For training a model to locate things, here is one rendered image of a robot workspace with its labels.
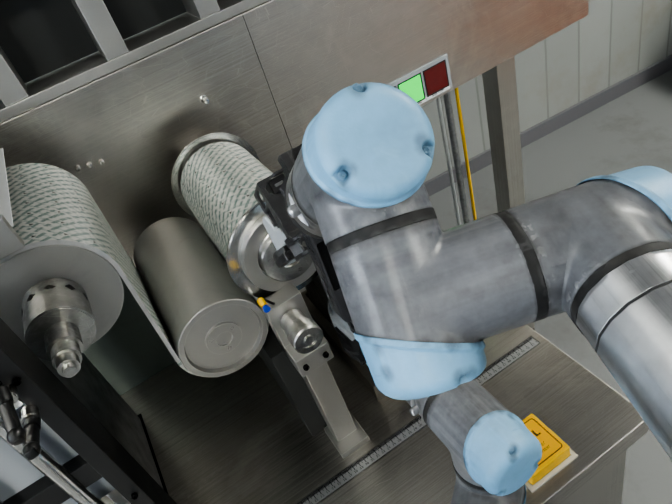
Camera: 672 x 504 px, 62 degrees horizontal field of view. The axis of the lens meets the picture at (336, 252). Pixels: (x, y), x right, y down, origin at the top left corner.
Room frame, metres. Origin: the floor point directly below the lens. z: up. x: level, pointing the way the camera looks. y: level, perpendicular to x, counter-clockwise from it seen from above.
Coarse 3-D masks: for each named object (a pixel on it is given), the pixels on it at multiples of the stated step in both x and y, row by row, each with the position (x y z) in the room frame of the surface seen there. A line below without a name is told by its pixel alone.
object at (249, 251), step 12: (252, 228) 0.56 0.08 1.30; (264, 228) 0.56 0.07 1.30; (252, 240) 0.55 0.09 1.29; (240, 252) 0.56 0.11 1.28; (252, 252) 0.55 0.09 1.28; (252, 264) 0.55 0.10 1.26; (312, 264) 0.57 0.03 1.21; (252, 276) 0.55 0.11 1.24; (264, 276) 0.55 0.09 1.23; (300, 276) 0.57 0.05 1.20; (264, 288) 0.55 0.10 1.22; (276, 288) 0.55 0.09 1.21
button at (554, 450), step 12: (528, 420) 0.43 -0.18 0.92; (540, 432) 0.41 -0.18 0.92; (552, 432) 0.40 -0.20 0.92; (552, 444) 0.39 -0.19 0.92; (564, 444) 0.38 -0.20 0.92; (552, 456) 0.37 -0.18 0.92; (564, 456) 0.37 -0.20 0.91; (540, 468) 0.36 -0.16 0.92; (552, 468) 0.37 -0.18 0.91; (528, 480) 0.36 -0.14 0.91
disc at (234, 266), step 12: (252, 216) 0.57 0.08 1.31; (240, 228) 0.56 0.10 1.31; (240, 240) 0.56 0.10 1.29; (228, 252) 0.55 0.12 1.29; (228, 264) 0.55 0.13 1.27; (240, 264) 0.56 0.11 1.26; (240, 276) 0.55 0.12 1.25; (312, 276) 0.58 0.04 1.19; (240, 288) 0.55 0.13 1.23; (252, 288) 0.56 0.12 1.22; (300, 288) 0.57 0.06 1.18
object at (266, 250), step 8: (264, 240) 0.56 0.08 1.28; (264, 248) 0.55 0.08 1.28; (272, 248) 0.55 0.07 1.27; (264, 256) 0.55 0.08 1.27; (272, 256) 0.55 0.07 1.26; (264, 264) 0.54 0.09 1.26; (272, 264) 0.55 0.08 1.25; (296, 264) 0.56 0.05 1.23; (304, 264) 0.56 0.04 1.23; (272, 272) 0.55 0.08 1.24; (280, 272) 0.55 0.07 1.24; (288, 272) 0.55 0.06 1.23; (296, 272) 0.55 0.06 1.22; (304, 272) 0.56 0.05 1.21; (280, 280) 0.55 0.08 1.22; (288, 280) 0.55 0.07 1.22
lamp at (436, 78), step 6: (438, 66) 1.03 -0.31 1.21; (444, 66) 1.03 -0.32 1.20; (426, 72) 1.02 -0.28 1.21; (432, 72) 1.02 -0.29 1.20; (438, 72) 1.02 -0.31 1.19; (444, 72) 1.03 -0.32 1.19; (426, 78) 1.02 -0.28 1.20; (432, 78) 1.02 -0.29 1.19; (438, 78) 1.02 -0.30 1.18; (444, 78) 1.03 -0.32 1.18; (426, 84) 1.02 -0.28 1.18; (432, 84) 1.02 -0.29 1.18; (438, 84) 1.02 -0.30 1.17; (444, 84) 1.03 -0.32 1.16; (432, 90) 1.02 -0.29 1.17
